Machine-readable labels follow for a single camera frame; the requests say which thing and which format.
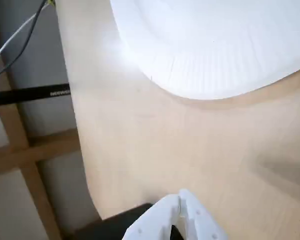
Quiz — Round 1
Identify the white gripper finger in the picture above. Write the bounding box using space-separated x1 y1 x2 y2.
121 194 181 240
177 188 229 240

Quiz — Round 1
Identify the white paper plate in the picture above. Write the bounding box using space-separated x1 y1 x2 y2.
109 0 300 101

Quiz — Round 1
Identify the black Neewer stand bar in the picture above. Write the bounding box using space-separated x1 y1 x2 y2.
0 83 71 108

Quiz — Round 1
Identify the light wooden frame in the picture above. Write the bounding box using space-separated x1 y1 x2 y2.
0 14 81 240

